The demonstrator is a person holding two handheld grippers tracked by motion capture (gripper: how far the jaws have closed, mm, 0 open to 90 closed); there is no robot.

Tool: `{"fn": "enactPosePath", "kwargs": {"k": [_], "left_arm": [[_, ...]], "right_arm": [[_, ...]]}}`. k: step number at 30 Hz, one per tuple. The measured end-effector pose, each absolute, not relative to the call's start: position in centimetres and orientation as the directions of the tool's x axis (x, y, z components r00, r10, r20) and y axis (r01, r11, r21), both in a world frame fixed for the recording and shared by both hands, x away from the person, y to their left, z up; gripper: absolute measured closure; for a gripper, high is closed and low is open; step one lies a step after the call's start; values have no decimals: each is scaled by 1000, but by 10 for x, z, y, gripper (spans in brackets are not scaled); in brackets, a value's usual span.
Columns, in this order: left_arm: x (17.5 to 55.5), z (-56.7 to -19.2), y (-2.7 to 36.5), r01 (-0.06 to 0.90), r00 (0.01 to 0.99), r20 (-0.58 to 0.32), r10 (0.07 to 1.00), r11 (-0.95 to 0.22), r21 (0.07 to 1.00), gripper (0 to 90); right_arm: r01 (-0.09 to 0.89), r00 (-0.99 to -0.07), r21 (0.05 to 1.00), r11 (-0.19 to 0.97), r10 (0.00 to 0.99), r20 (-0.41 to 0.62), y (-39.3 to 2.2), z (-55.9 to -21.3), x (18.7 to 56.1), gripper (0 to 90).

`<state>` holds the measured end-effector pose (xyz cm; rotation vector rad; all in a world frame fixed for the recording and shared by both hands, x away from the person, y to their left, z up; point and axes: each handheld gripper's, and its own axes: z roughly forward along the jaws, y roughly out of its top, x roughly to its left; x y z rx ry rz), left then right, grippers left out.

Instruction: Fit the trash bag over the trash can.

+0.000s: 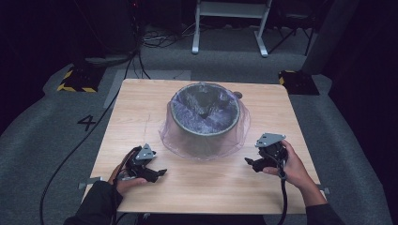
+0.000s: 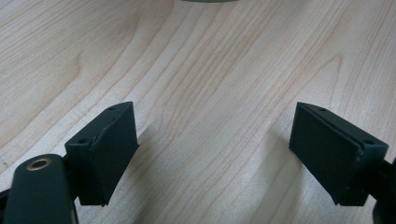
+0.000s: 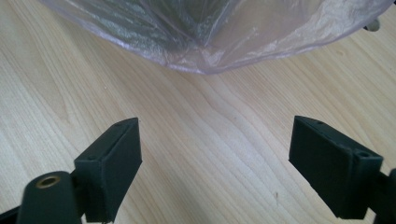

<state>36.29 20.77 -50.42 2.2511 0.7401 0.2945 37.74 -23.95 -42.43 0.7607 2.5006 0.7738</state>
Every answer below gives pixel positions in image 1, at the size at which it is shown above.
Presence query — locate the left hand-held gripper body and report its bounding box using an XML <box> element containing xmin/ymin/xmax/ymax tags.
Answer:
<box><xmin>124</xmin><ymin>142</ymin><xmax>158</xmax><ymax>184</ymax></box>

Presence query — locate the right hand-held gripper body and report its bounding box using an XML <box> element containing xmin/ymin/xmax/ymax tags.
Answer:
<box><xmin>253</xmin><ymin>132</ymin><xmax>289</xmax><ymax>173</ymax></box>

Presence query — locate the purple plastic bag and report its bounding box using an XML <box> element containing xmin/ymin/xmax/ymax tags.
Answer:
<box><xmin>158</xmin><ymin>82</ymin><xmax>252</xmax><ymax>162</ymax></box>

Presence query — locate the round grey-green bin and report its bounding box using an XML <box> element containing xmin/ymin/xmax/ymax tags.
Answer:
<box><xmin>168</xmin><ymin>82</ymin><xmax>242</xmax><ymax>161</ymax></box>

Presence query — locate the person's left hand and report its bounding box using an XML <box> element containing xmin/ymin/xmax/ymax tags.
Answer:
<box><xmin>107</xmin><ymin>152</ymin><xmax>148</xmax><ymax>197</ymax></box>

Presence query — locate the person's right hand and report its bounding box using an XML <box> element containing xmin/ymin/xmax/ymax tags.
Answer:
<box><xmin>262</xmin><ymin>139</ymin><xmax>310</xmax><ymax>190</ymax></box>

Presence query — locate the hazard-striped black stand base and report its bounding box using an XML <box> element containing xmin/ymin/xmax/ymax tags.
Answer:
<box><xmin>278</xmin><ymin>69</ymin><xmax>321</xmax><ymax>97</ymax></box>
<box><xmin>55</xmin><ymin>62</ymin><xmax>107</xmax><ymax>94</ymax></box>

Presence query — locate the black tripod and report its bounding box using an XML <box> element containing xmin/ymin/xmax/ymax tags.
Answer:
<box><xmin>268</xmin><ymin>12</ymin><xmax>315</xmax><ymax>56</ymax></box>

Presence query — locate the grey curtain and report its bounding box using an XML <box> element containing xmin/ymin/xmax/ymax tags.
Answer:
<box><xmin>300</xmin><ymin>0</ymin><xmax>361</xmax><ymax>76</ymax></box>

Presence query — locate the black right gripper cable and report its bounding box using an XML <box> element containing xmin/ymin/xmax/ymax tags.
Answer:
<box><xmin>267</xmin><ymin>153</ymin><xmax>290</xmax><ymax>225</ymax></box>

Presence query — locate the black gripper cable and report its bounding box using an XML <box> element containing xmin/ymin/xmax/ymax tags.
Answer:
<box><xmin>111</xmin><ymin>145</ymin><xmax>140</xmax><ymax>225</ymax></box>
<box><xmin>267</xmin><ymin>153</ymin><xmax>290</xmax><ymax>225</ymax></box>

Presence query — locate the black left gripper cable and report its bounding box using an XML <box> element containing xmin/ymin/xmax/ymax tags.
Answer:
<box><xmin>111</xmin><ymin>145</ymin><xmax>140</xmax><ymax>225</ymax></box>

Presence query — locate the grey metal table bracket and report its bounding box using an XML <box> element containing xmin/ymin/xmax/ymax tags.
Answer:
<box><xmin>77</xmin><ymin>175</ymin><xmax>103</xmax><ymax>190</ymax></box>
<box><xmin>315</xmin><ymin>183</ymin><xmax>331</xmax><ymax>195</ymax></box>

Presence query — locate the black floor cable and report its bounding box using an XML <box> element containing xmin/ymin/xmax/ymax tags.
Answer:
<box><xmin>38</xmin><ymin>46</ymin><xmax>148</xmax><ymax>225</ymax></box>

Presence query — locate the bundle of floor cables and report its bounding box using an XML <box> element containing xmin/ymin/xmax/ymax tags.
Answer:
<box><xmin>140</xmin><ymin>22</ymin><xmax>196</xmax><ymax>50</ymax></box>

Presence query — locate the white metal stand frame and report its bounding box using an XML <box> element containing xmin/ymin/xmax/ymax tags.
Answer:
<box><xmin>191</xmin><ymin>0</ymin><xmax>274</xmax><ymax>59</ymax></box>

